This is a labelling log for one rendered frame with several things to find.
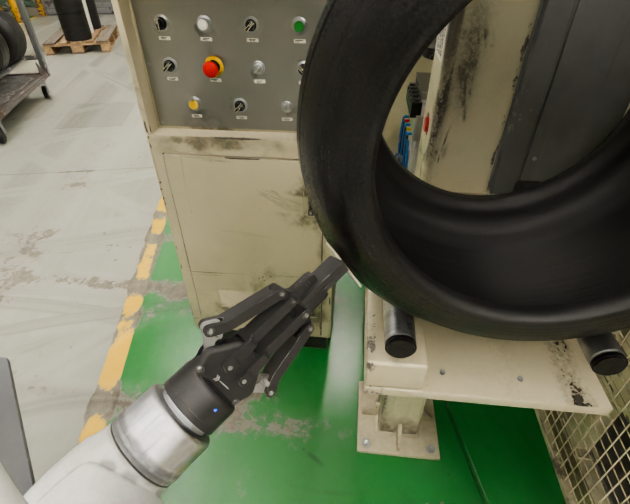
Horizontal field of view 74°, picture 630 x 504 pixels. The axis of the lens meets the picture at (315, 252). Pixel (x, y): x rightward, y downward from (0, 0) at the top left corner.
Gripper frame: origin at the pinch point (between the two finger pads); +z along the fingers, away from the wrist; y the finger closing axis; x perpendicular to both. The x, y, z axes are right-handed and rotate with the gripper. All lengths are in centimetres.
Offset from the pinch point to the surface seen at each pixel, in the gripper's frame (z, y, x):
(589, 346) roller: 22.3, 29.5, 14.3
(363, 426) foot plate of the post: -3, 94, -57
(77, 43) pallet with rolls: 85, -109, -644
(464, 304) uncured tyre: 11.6, 12.6, 7.6
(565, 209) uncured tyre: 43.1, 24.6, 0.2
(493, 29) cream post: 48.9, -6.1, -8.1
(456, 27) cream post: 45.2, -9.1, -11.3
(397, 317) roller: 6.7, 15.1, -1.7
